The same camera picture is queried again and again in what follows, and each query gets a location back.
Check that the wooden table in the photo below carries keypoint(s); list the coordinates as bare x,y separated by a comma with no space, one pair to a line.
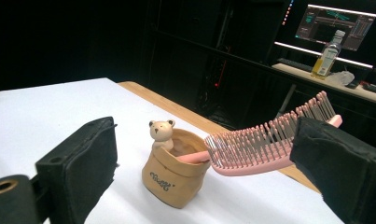
176,109

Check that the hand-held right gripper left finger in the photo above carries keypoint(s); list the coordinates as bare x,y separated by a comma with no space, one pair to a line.
80,168

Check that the computer monitor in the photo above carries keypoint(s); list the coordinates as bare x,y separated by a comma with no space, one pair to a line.
335,26

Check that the desk with grey metal frame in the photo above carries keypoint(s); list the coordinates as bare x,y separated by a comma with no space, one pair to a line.
369,93

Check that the clear plastic bag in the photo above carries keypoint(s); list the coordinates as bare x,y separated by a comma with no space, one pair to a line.
342,77

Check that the black keyboard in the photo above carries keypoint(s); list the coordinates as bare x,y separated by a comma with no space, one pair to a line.
375,88
296,64

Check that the tan bear holder cup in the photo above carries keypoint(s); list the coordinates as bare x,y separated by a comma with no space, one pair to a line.
173,174

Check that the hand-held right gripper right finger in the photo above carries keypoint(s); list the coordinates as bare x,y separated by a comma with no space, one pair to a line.
341,174

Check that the clear bottle with yellow liquid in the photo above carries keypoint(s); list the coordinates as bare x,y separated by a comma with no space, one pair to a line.
327,57

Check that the pink hairbrush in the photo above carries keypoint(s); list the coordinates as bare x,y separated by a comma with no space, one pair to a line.
247,155

